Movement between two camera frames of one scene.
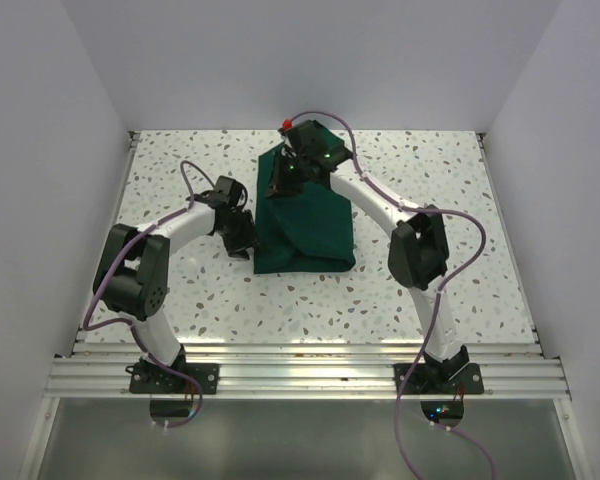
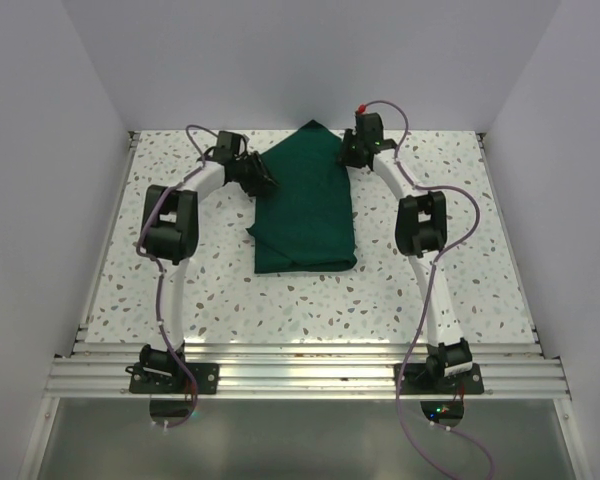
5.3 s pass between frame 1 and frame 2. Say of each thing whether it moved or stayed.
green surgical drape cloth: stayed
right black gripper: moved
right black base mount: stayed
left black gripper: moved
